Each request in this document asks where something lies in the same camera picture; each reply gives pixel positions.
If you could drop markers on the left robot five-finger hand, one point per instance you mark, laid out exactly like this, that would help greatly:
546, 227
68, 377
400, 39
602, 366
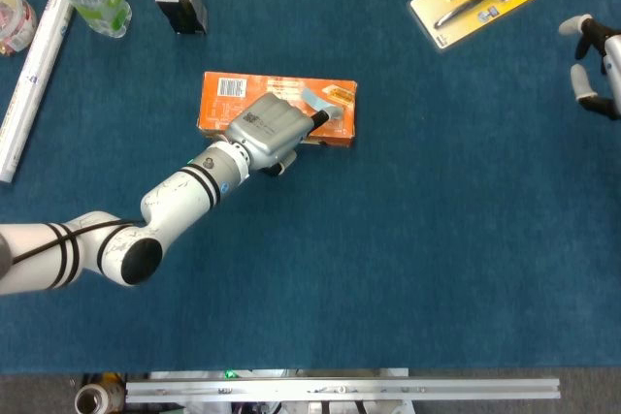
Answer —
269, 128

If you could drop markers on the orange cardboard box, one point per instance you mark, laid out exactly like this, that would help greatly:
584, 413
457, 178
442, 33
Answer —
281, 84

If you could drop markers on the aluminium profile rail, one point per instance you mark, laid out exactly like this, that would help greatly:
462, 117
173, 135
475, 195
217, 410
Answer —
339, 390

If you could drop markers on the black purple small carton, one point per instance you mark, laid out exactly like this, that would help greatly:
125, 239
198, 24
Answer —
182, 9

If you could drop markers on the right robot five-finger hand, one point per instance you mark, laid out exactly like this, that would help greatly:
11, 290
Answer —
613, 55

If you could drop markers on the blue felt table cloth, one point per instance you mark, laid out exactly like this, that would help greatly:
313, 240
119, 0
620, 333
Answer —
388, 239

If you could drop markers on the white rolled paper tube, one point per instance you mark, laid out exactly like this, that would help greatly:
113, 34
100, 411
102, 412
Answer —
34, 84

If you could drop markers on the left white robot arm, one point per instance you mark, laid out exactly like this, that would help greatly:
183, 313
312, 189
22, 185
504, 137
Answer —
170, 205

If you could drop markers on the clear jar colourful contents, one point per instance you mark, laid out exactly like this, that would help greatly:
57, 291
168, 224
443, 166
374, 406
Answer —
14, 21

